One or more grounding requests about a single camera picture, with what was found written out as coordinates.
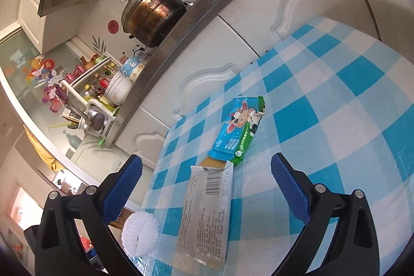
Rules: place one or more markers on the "blue green milk wrapper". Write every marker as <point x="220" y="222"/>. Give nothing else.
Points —
<point x="239" y="130"/>

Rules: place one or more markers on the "tan cardboard piece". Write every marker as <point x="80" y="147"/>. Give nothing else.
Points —
<point x="212" y="163"/>

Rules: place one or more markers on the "large steel stock pot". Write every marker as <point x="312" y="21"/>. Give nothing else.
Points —
<point x="152" y="11"/>

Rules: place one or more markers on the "white dish rack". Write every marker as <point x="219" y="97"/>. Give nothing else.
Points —
<point x="97" y="101"/>

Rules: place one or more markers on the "row of seasoning bottles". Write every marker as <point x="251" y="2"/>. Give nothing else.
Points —
<point x="97" y="78"/>

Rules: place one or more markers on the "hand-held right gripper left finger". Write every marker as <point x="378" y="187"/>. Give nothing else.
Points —
<point x="124" y="185"/>

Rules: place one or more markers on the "white kitchen cabinet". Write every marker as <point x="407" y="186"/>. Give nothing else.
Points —
<point x="258" y="20"/>

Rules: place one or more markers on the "stack of white bowls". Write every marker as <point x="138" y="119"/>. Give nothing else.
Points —
<point x="118" y="90"/>

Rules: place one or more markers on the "yellow cloth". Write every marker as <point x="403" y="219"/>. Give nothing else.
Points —
<point x="43" y="150"/>

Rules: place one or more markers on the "steel ladle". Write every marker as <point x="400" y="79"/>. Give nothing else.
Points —
<point x="94" y="122"/>

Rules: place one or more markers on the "white foam fruit net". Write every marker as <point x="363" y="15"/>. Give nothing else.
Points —
<point x="139" y="232"/>

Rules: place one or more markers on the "blue cartoon mug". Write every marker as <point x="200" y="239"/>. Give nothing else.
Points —
<point x="131" y="67"/>

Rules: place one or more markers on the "flower window stickers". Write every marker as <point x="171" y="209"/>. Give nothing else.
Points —
<point x="45" y="78"/>

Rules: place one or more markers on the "green clip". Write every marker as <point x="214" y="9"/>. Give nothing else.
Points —
<point x="102" y="142"/>

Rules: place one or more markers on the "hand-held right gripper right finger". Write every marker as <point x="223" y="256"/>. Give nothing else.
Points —
<point x="288" y="185"/>

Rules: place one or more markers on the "white grey plastic pouch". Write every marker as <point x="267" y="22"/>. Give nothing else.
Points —
<point x="202" y="221"/>

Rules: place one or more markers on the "blue white checkered tablecloth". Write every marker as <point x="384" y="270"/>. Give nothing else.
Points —
<point x="339" y="101"/>

